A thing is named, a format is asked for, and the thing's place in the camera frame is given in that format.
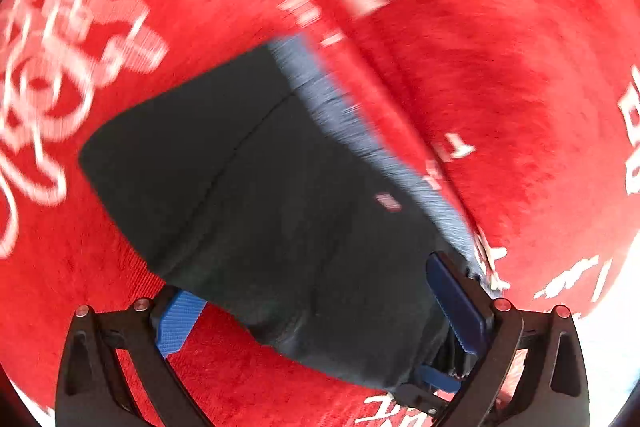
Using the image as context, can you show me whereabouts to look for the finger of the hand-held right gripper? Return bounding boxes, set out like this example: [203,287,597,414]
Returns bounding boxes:
[395,363,463,417]

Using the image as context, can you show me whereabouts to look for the black pants with blue trim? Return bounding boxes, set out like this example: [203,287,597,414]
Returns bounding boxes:
[77,32,488,400]

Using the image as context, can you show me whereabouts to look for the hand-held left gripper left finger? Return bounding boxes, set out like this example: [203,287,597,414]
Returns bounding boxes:
[55,286,217,427]

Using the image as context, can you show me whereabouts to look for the red printed cushion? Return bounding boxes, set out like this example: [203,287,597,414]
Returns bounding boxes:
[250,0,640,320]

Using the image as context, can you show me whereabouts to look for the red printed blanket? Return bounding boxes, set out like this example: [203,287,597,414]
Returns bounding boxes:
[0,0,501,427]

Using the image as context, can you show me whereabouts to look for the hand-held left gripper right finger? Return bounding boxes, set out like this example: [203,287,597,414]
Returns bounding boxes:
[426,252,592,427]

